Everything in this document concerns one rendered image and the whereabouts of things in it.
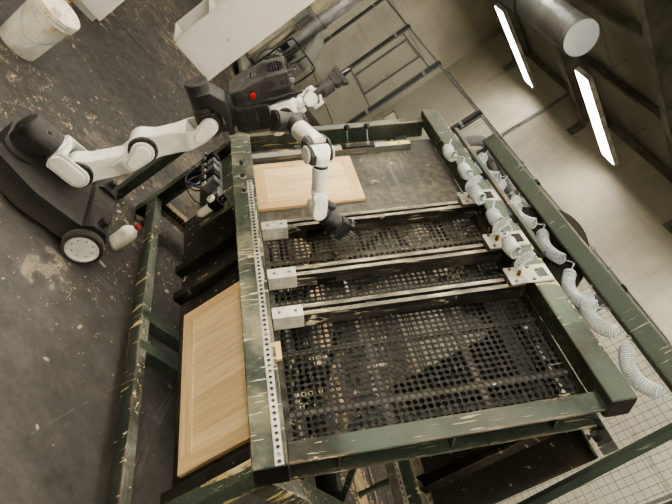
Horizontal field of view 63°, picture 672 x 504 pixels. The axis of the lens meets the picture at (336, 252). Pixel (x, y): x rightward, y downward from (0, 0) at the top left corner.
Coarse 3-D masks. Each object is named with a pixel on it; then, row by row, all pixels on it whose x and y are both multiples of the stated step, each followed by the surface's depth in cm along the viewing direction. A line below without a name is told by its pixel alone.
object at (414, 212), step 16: (480, 176) 265; (464, 192) 277; (400, 208) 273; (416, 208) 274; (432, 208) 273; (448, 208) 273; (464, 208) 274; (272, 224) 263; (288, 224) 263; (304, 224) 263; (320, 224) 264; (368, 224) 270; (384, 224) 272; (400, 224) 273
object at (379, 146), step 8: (376, 144) 327; (384, 144) 327; (392, 144) 327; (400, 144) 327; (408, 144) 328; (272, 152) 320; (280, 152) 320; (288, 152) 320; (296, 152) 320; (336, 152) 323; (344, 152) 324; (352, 152) 325; (360, 152) 326; (368, 152) 327; (256, 160) 317; (264, 160) 318; (272, 160) 319; (280, 160) 320; (288, 160) 321
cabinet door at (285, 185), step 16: (336, 160) 317; (256, 176) 305; (272, 176) 305; (288, 176) 305; (304, 176) 305; (336, 176) 305; (352, 176) 304; (256, 192) 293; (272, 192) 294; (288, 192) 293; (304, 192) 293; (336, 192) 293; (352, 192) 293; (272, 208) 283; (288, 208) 285
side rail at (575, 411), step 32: (448, 416) 186; (480, 416) 186; (512, 416) 186; (544, 416) 186; (576, 416) 197; (288, 448) 177; (320, 448) 177; (352, 448) 177; (384, 448) 178; (416, 448) 188; (448, 448) 188
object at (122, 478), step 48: (144, 240) 319; (192, 240) 338; (288, 240) 360; (144, 288) 285; (192, 288) 295; (144, 336) 264; (288, 384) 222; (192, 480) 212; (240, 480) 176; (336, 480) 239
